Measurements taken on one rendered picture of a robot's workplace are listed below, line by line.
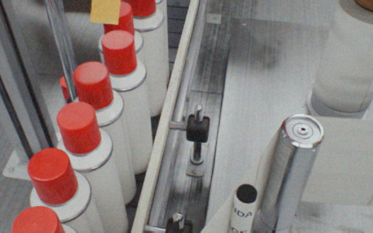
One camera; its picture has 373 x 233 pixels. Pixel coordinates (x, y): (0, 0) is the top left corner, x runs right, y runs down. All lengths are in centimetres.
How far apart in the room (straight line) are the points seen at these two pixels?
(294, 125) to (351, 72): 20
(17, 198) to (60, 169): 32
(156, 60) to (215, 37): 31
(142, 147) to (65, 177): 20
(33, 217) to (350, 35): 40
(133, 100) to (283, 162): 17
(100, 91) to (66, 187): 10
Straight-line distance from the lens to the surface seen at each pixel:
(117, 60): 45
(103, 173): 42
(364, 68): 59
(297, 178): 43
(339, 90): 62
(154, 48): 55
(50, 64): 83
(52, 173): 35
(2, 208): 66
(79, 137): 38
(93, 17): 48
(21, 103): 57
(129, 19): 49
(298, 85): 71
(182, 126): 59
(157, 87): 60
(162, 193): 57
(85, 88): 41
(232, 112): 65
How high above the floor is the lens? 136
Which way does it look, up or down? 49 degrees down
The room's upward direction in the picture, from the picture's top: straight up
